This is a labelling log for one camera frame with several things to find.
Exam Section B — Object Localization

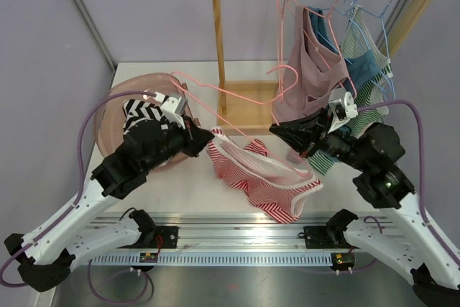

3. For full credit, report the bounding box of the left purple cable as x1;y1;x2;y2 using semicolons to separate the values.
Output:
0;90;157;303

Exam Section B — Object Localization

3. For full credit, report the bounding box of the red white striped tank top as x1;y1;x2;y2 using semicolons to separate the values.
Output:
206;127;323;224

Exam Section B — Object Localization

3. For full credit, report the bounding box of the purple cable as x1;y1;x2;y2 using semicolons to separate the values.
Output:
357;100;460;274
0;90;157;303

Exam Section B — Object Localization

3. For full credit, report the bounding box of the wooden clothes rack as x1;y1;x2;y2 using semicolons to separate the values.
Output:
210;0;447;137

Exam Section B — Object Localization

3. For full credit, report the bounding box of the pink translucent plastic basin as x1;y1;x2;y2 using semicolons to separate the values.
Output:
94;73;185;157

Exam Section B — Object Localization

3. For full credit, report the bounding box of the green white striped tank top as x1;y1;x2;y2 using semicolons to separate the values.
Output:
308;5;393;175

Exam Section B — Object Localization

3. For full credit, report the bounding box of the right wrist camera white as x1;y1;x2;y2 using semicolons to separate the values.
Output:
328;87;358;133

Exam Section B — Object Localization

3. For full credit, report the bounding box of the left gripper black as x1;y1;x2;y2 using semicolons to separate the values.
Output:
142;114;215;173

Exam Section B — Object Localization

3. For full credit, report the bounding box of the mauve pink tank top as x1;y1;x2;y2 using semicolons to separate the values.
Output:
272;5;351;164

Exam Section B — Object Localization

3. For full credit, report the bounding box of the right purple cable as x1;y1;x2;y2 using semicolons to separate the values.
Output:
357;100;460;274

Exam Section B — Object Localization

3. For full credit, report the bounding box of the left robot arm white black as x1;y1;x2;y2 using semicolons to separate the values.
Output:
4;116;214;292

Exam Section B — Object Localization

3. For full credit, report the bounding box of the white slotted cable duct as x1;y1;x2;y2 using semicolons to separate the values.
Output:
92;252;332;267

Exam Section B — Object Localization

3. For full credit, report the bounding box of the black white striped tank top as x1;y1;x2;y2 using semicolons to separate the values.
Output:
122;99;169;135

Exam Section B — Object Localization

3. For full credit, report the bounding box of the blue wire hanger left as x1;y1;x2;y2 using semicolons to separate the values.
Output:
318;0;369;53

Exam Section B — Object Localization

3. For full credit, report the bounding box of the aluminium mounting rail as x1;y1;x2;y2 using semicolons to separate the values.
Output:
89;212;396;250

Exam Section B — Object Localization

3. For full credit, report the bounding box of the teal blue tank top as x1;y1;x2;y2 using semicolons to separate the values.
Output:
309;12;380;91

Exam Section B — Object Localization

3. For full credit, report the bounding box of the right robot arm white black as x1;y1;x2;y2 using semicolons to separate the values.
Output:
269;106;459;306

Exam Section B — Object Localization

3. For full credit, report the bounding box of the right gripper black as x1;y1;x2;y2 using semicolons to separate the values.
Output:
270;106;371;171

